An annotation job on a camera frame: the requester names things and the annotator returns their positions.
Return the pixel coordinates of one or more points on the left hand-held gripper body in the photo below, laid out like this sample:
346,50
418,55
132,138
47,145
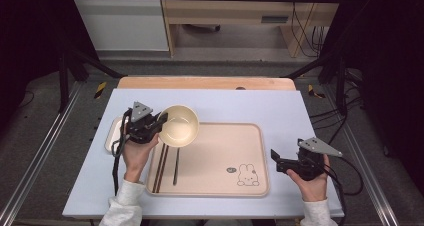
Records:
141,129

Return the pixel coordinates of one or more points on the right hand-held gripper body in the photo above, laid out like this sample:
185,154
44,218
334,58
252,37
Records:
310,166

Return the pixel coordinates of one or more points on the cream bowl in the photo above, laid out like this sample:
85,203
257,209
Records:
181,127

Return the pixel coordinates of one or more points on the cream square plate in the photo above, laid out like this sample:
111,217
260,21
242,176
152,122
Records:
113,132

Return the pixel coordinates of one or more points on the metal spoon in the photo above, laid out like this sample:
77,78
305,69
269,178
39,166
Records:
175,169

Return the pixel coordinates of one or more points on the beige tray with rabbit print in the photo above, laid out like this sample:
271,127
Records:
216,159

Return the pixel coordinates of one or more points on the person's right hand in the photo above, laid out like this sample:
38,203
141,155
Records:
311,191

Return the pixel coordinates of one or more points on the person's left hand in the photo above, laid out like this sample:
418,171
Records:
136,159

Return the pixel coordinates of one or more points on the wooden table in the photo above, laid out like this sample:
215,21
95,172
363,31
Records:
186,82

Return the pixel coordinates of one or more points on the yellow black tape strip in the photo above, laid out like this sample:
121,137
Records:
313,92
100,90

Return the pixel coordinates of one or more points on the white table board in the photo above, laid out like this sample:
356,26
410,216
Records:
233,106

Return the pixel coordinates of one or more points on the dark table grommet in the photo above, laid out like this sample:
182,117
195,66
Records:
240,88

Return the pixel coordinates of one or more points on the white cabinet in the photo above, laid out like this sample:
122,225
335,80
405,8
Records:
123,26

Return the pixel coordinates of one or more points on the grey desk label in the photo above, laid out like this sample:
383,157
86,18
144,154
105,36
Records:
274,19

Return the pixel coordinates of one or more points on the black curtain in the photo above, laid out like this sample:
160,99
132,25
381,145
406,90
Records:
26,36
393,52

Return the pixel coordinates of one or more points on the light wooden desk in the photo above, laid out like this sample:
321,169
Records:
233,11

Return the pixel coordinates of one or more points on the aluminium floor rail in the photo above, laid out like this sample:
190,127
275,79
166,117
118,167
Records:
375,186
32,172

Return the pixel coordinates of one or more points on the black metal frame stand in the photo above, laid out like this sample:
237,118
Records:
63,79
340,86

